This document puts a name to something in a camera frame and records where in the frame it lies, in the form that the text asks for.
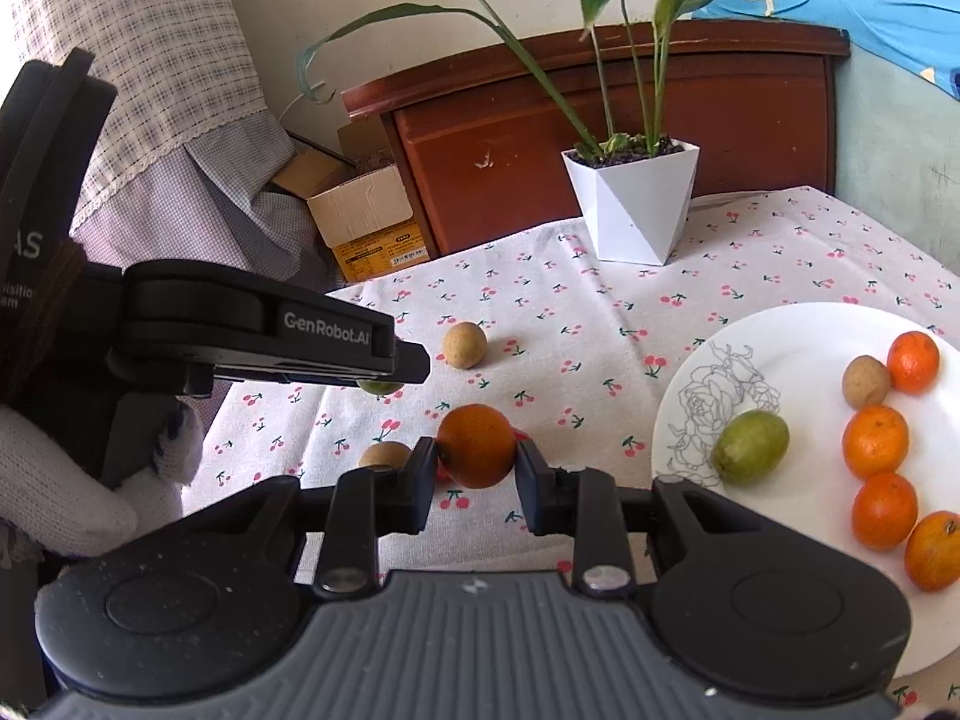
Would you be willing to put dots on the white geometric plant pot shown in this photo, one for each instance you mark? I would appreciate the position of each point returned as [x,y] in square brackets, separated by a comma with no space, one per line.
[635,212]

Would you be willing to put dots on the open cardboard box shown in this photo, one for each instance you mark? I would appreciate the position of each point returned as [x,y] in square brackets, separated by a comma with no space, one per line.
[358,201]

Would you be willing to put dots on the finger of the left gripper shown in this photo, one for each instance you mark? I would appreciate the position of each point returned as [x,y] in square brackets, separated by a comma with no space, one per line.
[412,364]

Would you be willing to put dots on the white gloved left hand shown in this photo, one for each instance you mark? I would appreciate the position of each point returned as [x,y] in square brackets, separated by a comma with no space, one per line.
[50,499]

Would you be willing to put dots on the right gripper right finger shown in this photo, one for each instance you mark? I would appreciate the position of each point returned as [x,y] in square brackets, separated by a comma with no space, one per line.
[586,507]

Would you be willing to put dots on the checkered fabric cover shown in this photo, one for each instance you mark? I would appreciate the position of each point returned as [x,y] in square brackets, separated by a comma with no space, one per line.
[182,167]

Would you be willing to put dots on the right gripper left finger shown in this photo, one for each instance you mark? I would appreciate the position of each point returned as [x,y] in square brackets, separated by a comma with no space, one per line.
[365,504]

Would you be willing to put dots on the orange tangerine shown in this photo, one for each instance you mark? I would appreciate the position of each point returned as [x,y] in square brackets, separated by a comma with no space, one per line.
[476,445]
[876,440]
[913,362]
[884,511]
[931,558]

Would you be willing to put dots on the blue cloth covered sofa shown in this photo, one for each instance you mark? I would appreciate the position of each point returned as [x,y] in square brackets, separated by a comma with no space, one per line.
[896,108]

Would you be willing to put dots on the cherry print tablecloth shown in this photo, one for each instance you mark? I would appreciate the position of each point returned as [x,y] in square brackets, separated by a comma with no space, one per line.
[580,351]

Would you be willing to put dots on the brown longan fruit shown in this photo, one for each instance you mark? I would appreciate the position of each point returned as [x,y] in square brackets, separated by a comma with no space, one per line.
[865,382]
[465,345]
[385,454]

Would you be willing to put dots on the green jujube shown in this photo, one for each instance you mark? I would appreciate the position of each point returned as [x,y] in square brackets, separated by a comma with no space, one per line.
[750,447]
[379,388]

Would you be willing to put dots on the dark wooden cabinet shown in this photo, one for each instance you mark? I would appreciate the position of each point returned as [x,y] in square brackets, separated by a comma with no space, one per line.
[479,142]

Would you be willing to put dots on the left red cherry tomato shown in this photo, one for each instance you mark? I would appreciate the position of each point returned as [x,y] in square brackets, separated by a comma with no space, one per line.
[444,473]

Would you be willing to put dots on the white floral plate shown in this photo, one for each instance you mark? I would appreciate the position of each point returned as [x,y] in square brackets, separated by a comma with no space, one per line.
[790,361]

